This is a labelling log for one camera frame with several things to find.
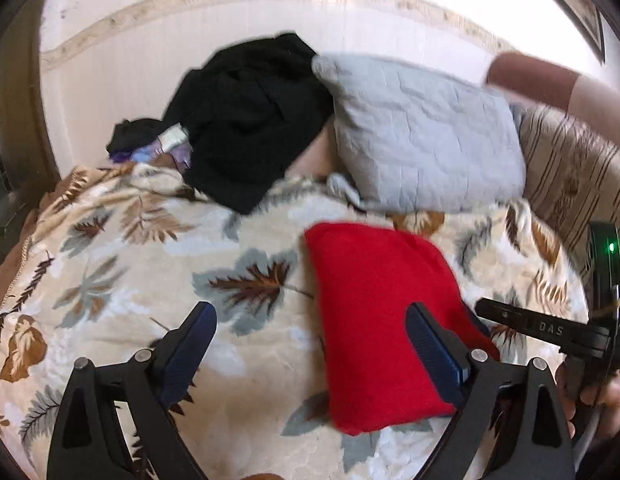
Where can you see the wooden door with glass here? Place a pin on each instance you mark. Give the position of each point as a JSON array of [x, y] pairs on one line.
[[14, 135]]

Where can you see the grey quilted pillow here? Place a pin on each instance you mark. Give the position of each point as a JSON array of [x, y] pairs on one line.
[[420, 135]]

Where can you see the small dark cloth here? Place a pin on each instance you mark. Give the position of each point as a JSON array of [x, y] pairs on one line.
[[134, 135]]

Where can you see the person's right hand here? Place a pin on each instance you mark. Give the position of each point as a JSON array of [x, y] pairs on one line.
[[612, 405]]

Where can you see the brown sofa backrest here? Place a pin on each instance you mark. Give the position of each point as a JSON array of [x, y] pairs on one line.
[[540, 80]]

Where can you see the white and purple cloth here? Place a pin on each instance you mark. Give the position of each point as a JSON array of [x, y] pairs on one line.
[[172, 145]]

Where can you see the black garment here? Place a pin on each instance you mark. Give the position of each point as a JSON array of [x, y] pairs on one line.
[[250, 115]]

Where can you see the framed wall painting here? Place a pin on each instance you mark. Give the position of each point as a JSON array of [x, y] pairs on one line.
[[580, 5]]

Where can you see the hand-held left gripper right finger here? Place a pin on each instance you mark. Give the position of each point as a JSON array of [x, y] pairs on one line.
[[435, 350]]

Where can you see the red and blue sweater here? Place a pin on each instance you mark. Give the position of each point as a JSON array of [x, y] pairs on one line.
[[380, 300]]

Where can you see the leaf print blanket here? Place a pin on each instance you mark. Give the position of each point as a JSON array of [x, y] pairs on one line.
[[139, 260]]

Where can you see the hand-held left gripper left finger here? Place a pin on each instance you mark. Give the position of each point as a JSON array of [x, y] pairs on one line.
[[187, 355]]

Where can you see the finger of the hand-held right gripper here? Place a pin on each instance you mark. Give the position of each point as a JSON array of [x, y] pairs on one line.
[[535, 325]]

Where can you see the striped beige sofa cushion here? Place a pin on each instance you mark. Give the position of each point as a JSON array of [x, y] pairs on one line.
[[575, 175]]

